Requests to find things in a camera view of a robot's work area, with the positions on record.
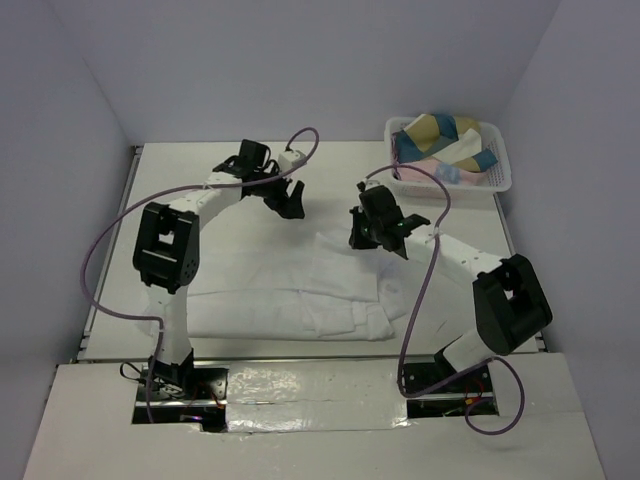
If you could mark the colourful patchwork shirt in basket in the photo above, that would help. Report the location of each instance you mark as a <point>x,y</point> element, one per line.
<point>431,133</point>

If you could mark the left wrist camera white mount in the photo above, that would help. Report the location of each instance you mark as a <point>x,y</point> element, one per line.
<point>290,159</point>

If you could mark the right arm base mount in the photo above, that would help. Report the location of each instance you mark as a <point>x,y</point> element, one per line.
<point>452,399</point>

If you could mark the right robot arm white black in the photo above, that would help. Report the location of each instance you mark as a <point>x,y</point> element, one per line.
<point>510,306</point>

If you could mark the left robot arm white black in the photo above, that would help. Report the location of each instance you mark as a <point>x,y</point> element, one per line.
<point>167,249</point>

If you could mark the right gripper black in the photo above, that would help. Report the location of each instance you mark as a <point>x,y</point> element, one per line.
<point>356,240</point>

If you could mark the white plastic basket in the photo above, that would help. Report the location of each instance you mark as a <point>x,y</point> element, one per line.
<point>411,181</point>

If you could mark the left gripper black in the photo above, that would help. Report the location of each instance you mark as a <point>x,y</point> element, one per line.
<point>294,208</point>

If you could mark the pink shirt in basket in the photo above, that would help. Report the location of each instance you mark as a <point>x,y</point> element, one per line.
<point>452,165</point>

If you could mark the silver foil tape panel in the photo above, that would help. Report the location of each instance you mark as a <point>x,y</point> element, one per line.
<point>314,396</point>

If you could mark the white long sleeve shirt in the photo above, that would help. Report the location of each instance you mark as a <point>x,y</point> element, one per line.
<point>324,291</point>

